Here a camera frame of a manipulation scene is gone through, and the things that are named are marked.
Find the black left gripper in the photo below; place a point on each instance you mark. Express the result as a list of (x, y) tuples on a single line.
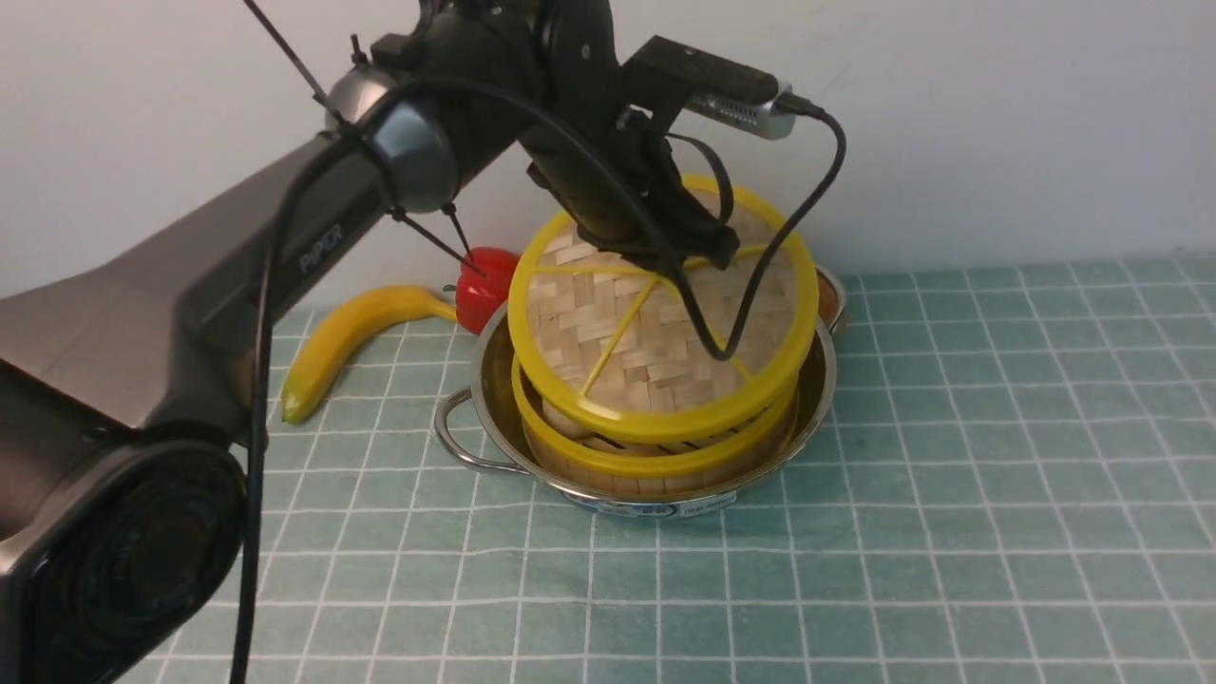
[(547, 76)]

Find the orange round fruit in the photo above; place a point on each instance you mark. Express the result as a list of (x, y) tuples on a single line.
[(831, 306)]

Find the red bell pepper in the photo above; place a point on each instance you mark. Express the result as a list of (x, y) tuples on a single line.
[(482, 289)]

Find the stainless steel pot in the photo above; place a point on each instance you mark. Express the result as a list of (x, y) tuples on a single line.
[(491, 393)]

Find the yellow banana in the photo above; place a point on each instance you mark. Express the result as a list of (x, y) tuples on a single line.
[(342, 333)]

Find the bamboo steamer basket yellow rim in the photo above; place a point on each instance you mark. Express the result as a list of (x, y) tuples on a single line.
[(631, 468)]

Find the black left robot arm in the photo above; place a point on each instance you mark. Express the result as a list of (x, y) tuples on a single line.
[(135, 396)]

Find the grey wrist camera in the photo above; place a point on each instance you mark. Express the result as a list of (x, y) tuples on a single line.
[(667, 78)]

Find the woven bamboo steamer lid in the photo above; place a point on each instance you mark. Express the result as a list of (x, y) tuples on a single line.
[(612, 347)]

